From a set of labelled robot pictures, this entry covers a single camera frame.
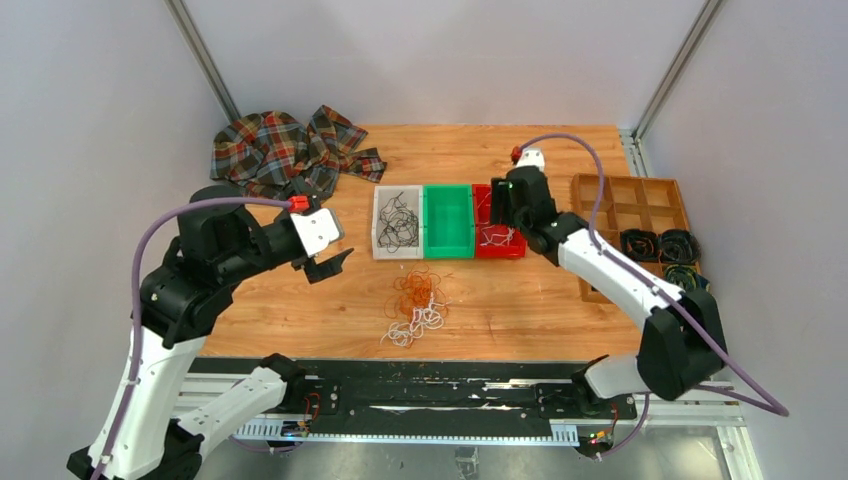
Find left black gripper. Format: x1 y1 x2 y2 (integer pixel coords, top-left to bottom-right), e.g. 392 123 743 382
222 175 356 281

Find white cable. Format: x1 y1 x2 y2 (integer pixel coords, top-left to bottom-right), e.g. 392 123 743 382
478 192 521 250

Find black cable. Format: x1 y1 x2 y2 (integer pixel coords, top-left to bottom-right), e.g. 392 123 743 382
377 192 422 253

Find orange white black cables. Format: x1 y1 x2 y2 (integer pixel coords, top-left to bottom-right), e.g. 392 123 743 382
378 266 453 350

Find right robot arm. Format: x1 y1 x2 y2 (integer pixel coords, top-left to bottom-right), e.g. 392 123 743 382
490 166 727 417

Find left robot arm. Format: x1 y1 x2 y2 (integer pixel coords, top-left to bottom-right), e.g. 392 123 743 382
67 185 345 479

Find red plastic bin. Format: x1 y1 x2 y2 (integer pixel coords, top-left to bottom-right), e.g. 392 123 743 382
471 184 526 259

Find green plastic bin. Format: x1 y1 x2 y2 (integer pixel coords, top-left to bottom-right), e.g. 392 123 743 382
422 184 475 259

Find white plastic bin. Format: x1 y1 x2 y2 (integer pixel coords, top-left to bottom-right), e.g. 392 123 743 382
371 185 424 261

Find wooden compartment tray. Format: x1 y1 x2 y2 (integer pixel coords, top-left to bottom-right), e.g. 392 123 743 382
571 173 709 291

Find plaid cloth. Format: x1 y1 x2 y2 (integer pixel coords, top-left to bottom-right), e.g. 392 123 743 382
210 105 388 200

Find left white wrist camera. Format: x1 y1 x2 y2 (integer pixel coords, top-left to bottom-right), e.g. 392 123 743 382
290 208 345 258

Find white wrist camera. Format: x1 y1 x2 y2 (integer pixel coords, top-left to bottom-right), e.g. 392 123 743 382
290 208 345 258
511 147 546 171

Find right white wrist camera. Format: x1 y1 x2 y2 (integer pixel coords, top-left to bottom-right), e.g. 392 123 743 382
511 147 546 171

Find black coiled strap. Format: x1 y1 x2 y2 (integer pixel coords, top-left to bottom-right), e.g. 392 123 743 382
659 228 702 265
619 228 661 264

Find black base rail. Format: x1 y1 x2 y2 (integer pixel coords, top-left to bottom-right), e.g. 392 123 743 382
185 358 639 439

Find green patterned coiled strap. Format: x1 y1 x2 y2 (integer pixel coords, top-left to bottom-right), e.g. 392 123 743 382
663 263 711 296

